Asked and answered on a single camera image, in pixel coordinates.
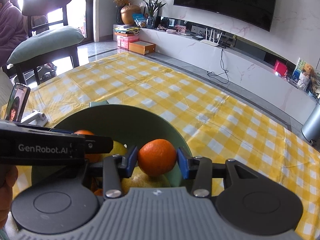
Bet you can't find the orange mandarin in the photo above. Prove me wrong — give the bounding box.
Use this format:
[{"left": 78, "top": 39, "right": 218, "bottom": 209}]
[{"left": 137, "top": 139, "right": 177, "bottom": 177}]

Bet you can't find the green bowl with handle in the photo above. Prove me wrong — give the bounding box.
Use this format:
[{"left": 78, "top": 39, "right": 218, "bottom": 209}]
[{"left": 31, "top": 100, "right": 193, "bottom": 188}]

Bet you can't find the person left hand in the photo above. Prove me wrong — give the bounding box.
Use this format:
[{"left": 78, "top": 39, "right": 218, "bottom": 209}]
[{"left": 0, "top": 166, "right": 18, "bottom": 229}]

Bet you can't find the green pear left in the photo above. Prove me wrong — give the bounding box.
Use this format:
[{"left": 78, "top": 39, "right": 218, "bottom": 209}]
[{"left": 101, "top": 141, "right": 127, "bottom": 158}]

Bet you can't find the small orange in bowl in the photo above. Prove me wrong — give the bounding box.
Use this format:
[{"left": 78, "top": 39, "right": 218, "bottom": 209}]
[{"left": 74, "top": 129, "right": 102, "bottom": 163}]

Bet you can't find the smartphone on stand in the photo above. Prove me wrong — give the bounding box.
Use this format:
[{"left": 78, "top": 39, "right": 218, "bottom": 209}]
[{"left": 4, "top": 83, "right": 30, "bottom": 122}]

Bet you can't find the white tv console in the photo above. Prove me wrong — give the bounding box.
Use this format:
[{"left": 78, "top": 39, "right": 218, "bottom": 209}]
[{"left": 139, "top": 29, "right": 317, "bottom": 123}]

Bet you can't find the grey metal trash bin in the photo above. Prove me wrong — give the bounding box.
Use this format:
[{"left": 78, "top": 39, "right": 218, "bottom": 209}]
[{"left": 301, "top": 100, "right": 320, "bottom": 145}]

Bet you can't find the orange cardboard box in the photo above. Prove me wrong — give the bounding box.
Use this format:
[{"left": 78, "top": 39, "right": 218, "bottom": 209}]
[{"left": 129, "top": 41, "right": 156, "bottom": 55}]

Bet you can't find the white wifi router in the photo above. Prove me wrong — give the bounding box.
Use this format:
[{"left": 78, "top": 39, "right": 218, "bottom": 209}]
[{"left": 201, "top": 29, "right": 222, "bottom": 47}]

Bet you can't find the pink boxes stack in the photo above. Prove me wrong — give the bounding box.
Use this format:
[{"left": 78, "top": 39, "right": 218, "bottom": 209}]
[{"left": 114, "top": 32, "right": 139, "bottom": 50}]

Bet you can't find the red box on console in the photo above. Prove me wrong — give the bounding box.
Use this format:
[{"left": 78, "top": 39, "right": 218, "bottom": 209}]
[{"left": 274, "top": 60, "right": 287, "bottom": 77}]

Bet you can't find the chair with green cushion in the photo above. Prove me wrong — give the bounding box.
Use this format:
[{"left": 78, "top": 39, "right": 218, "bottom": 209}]
[{"left": 8, "top": 0, "right": 85, "bottom": 85}]

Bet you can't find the teddy bear toy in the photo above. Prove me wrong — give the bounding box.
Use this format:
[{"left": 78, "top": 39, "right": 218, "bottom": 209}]
[{"left": 297, "top": 63, "right": 314, "bottom": 91}]

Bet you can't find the golden round vase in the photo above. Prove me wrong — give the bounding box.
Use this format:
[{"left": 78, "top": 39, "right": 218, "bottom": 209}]
[{"left": 120, "top": 4, "right": 140, "bottom": 25}]

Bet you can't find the potted green plant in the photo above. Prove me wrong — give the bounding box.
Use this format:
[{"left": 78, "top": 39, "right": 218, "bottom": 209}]
[{"left": 141, "top": 0, "right": 166, "bottom": 29}]

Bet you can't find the black power cable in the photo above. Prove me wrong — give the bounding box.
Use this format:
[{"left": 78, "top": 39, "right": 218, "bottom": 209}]
[{"left": 207, "top": 47, "right": 230, "bottom": 84}]

